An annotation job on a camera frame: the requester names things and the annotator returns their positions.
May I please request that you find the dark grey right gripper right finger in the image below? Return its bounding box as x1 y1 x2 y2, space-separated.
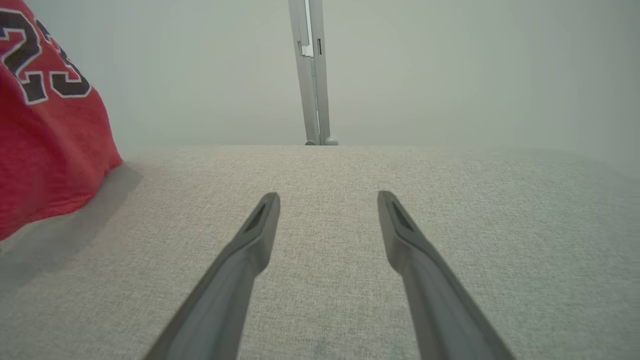
377 190 517 360

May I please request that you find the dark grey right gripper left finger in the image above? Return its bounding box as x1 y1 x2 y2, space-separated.
144 192 281 360

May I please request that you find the red basketball jersey white trim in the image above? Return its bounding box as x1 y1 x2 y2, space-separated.
0 0 124 241

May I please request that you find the grey metal upright post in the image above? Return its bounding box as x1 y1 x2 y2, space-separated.
288 0 340 146

